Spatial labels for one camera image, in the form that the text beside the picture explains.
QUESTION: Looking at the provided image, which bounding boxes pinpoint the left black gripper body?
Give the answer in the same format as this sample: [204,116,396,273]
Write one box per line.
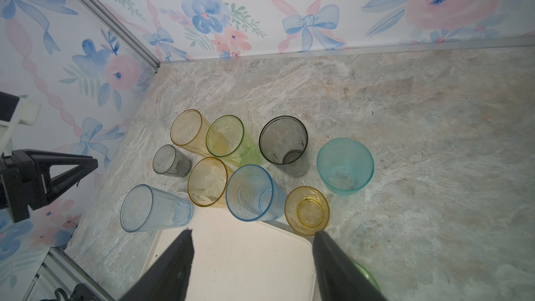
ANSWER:
[1,149,50,223]

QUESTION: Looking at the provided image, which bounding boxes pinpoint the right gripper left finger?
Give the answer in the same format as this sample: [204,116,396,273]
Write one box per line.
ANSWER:
[121,229,194,301]

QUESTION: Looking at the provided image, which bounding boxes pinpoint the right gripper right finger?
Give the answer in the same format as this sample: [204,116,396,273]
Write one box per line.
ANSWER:
[312,231,385,300]

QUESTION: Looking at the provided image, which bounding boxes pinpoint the light blue plastic cup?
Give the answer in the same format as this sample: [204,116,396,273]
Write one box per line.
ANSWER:
[119,184,194,233]

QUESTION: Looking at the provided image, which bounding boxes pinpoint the tall yellow plastic cup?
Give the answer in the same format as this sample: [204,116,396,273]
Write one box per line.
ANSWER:
[188,157,234,208]

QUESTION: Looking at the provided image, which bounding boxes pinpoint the tall orange plastic cup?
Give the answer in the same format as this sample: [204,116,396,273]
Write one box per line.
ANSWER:
[170,109,211,157]

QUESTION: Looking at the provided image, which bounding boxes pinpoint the tall green plastic cup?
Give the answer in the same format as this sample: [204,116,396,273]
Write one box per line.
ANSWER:
[206,115,261,169]

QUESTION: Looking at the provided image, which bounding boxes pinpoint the small green plastic cup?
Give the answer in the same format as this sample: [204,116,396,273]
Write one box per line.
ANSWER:
[353,263,381,293]

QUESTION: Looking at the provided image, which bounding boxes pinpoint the small yellow plastic cup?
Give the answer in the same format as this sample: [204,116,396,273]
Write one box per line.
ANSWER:
[284,186,330,236]

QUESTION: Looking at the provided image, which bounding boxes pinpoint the teal plastic cup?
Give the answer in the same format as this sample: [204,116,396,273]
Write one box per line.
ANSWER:
[316,137,375,196]

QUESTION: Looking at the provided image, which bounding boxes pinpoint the blue ribbed plastic cup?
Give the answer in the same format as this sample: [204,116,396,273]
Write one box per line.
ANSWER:
[226,164,286,222]

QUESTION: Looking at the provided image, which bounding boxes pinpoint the small grey plastic cup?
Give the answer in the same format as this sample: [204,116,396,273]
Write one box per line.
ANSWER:
[153,144,192,178]

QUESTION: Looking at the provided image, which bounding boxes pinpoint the tall grey plastic cup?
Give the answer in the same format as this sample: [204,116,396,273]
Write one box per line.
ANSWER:
[259,116,309,166]

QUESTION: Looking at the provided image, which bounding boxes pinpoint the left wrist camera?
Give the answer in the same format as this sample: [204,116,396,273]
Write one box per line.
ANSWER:
[1,92,41,156]

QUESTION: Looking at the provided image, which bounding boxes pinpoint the aluminium front rail frame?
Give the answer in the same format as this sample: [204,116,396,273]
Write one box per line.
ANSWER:
[22,247,114,301]

